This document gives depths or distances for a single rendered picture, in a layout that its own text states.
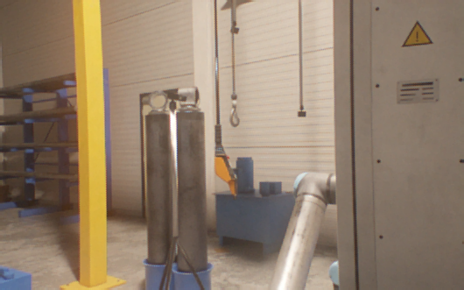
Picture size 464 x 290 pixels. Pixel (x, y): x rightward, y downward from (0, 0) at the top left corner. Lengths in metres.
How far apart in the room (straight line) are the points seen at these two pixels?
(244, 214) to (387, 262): 3.86
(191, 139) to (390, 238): 2.03
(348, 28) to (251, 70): 4.67
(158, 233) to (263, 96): 2.88
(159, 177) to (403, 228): 2.31
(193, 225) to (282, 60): 3.04
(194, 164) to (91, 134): 1.30
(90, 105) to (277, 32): 2.67
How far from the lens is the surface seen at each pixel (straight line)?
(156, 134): 3.06
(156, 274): 3.18
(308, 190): 1.51
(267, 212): 4.57
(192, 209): 2.85
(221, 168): 2.52
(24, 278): 3.46
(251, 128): 5.55
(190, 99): 2.87
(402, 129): 0.95
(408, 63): 0.96
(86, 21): 3.98
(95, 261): 3.98
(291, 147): 5.19
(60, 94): 8.79
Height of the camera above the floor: 1.24
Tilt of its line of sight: level
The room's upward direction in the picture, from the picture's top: 1 degrees counter-clockwise
